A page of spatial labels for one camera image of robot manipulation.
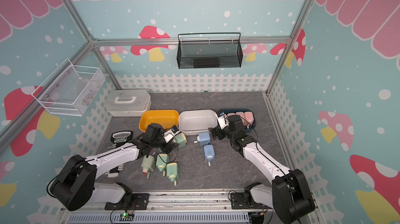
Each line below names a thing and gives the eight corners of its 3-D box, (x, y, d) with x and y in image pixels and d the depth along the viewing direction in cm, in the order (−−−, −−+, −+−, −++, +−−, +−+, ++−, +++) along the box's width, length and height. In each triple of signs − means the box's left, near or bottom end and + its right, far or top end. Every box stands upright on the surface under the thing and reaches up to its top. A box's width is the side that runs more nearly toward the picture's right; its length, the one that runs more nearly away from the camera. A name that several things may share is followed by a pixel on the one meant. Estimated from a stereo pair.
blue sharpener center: (206, 166, 87) (206, 161, 81) (204, 150, 92) (204, 145, 87) (215, 165, 87) (216, 160, 81) (212, 149, 93) (213, 144, 87)
